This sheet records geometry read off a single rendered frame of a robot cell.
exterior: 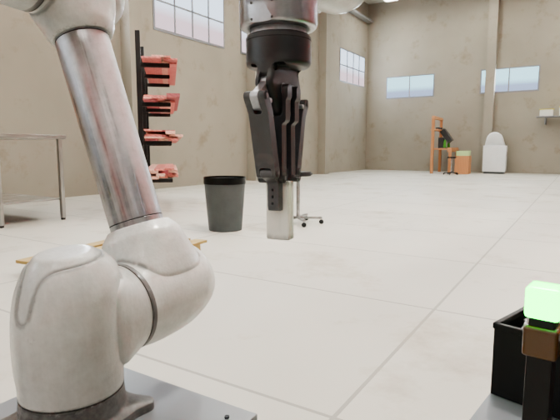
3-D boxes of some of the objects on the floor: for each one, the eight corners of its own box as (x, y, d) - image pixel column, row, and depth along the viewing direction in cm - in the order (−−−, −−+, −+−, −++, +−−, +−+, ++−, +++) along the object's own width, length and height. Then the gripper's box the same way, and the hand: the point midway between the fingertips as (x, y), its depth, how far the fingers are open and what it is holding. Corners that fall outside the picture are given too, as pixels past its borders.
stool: (285, 218, 577) (286, 170, 570) (329, 221, 555) (330, 171, 547) (267, 225, 529) (267, 172, 522) (313, 228, 507) (313, 172, 500)
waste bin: (214, 225, 526) (213, 175, 519) (252, 227, 515) (251, 176, 508) (197, 232, 485) (196, 177, 478) (237, 233, 473) (237, 178, 467)
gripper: (274, 47, 62) (276, 228, 66) (219, 24, 51) (225, 246, 54) (328, 41, 59) (327, 232, 62) (283, 16, 48) (285, 252, 51)
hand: (279, 210), depth 58 cm, fingers closed
